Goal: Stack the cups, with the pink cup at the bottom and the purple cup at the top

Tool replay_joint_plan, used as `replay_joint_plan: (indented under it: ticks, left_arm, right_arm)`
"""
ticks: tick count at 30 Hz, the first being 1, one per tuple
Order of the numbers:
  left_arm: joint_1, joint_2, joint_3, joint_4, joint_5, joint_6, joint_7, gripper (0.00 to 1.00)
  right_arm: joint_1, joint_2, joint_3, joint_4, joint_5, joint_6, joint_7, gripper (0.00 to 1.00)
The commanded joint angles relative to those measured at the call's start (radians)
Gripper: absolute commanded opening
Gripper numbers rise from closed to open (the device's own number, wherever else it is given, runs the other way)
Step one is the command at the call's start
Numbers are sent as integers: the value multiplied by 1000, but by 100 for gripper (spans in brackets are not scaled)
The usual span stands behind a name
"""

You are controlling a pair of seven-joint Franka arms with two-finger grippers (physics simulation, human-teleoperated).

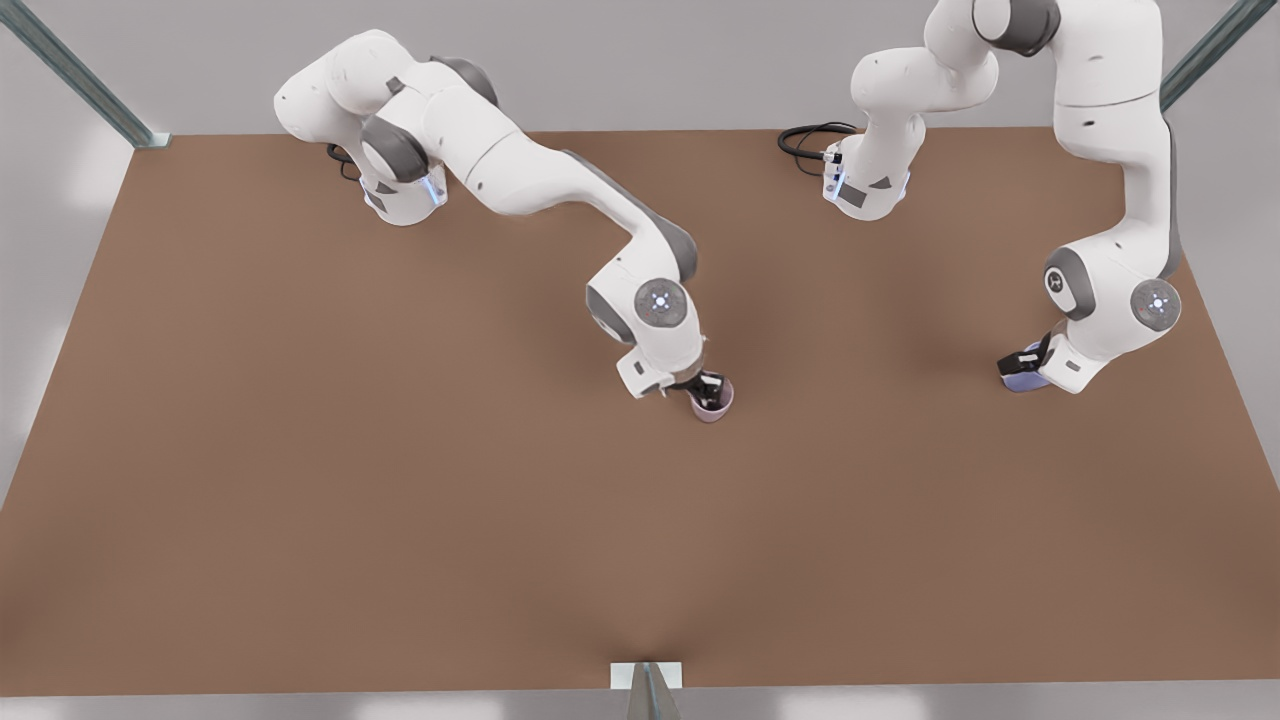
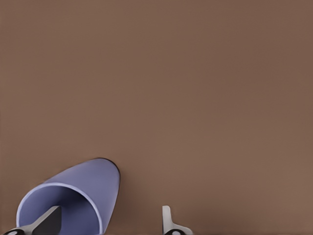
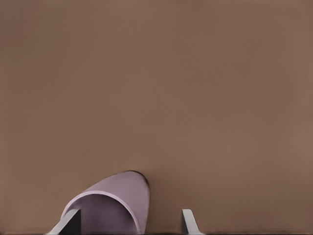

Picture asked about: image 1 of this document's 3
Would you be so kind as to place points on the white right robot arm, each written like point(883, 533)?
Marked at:
point(520, 170)

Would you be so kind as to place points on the silver frame post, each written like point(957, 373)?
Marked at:
point(1205, 50)
point(650, 690)
point(80, 75)

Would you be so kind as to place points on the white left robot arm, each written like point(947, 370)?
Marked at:
point(1110, 120)

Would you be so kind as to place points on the purple cup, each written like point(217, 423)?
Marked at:
point(1022, 381)

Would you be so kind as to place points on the pink cup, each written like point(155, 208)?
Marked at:
point(718, 405)

